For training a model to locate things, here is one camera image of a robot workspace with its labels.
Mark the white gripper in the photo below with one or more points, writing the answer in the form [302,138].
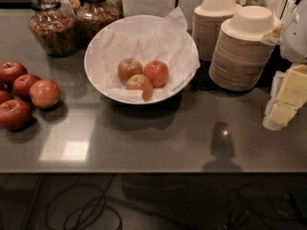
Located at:
[295,40]

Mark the bowl apple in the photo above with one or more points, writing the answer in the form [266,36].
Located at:
[141,83]
[127,68]
[157,72]

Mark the large white bowl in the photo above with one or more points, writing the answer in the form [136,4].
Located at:
[94,68]

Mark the light red table apple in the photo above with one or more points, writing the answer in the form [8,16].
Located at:
[44,93]

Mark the middle red table apple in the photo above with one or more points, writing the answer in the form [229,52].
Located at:
[22,85]

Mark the front dark red apple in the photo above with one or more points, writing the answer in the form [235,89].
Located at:
[15,114]

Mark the top left table apple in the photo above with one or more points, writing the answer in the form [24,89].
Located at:
[10,71]

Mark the small edge apple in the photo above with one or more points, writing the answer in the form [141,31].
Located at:
[5,96]

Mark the front stack paper bowls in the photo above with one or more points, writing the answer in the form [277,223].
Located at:
[240,57]

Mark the stack paper bowls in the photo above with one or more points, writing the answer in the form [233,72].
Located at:
[207,21]
[240,57]

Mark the black mat under bowls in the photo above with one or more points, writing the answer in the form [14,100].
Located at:
[202,82]

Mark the back stack paper bowls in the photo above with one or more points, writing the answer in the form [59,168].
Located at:
[207,21]

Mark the white paper liner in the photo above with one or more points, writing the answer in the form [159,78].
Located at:
[166,45]

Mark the middle glass cereal jar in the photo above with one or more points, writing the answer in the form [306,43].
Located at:
[94,15]

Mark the glass cereal jar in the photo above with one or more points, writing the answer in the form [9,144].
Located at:
[55,31]
[94,15]

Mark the left glass cereal jar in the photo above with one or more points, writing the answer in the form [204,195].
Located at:
[55,31]

